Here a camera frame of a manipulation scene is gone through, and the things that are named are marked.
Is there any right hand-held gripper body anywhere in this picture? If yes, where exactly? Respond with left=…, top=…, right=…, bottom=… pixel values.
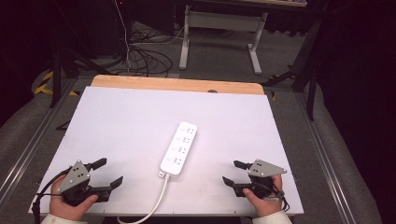
left=233, top=159, right=288, bottom=200

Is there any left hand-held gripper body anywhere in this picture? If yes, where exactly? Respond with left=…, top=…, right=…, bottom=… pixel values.
left=57, top=160, right=112, bottom=207

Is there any white power strip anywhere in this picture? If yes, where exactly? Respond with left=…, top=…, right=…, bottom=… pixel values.
left=159, top=121, right=198, bottom=179

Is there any person's left hand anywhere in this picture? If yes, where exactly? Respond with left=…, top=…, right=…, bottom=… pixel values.
left=49, top=175, right=99, bottom=222

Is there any person's right hand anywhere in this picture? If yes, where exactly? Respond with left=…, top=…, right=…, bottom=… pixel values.
left=242, top=174, right=284, bottom=217

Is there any black metal stand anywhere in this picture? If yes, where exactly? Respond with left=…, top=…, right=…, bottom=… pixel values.
left=261, top=17, right=325, bottom=121

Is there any black tripod stand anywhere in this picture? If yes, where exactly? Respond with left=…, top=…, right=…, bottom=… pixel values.
left=49, top=43, right=110, bottom=109

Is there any yellow black floor tape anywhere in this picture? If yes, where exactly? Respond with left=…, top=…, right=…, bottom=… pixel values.
left=34, top=70, right=79, bottom=97

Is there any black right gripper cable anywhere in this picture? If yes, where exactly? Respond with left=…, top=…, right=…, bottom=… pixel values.
left=270, top=182, right=291, bottom=213

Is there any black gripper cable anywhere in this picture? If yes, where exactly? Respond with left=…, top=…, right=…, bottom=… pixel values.
left=31, top=167, right=73, bottom=224
left=270, top=182, right=291, bottom=213

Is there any white power strip cable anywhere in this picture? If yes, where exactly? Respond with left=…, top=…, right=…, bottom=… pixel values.
left=116, top=174, right=171, bottom=224

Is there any aluminium floor rail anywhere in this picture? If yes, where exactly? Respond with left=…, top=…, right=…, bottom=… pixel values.
left=0, top=77, right=78, bottom=202
left=294, top=92, right=354, bottom=224

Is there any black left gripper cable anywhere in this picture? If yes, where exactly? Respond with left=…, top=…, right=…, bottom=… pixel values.
left=31, top=167, right=73, bottom=224

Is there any tangle of black floor cables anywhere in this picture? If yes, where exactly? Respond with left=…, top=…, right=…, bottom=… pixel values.
left=123, top=29, right=174, bottom=77

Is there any thin white cable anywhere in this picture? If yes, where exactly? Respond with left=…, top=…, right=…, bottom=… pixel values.
left=113, top=0, right=133, bottom=69

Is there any white metal desk frame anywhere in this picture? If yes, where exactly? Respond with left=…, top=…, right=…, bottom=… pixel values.
left=178, top=4, right=269, bottom=76

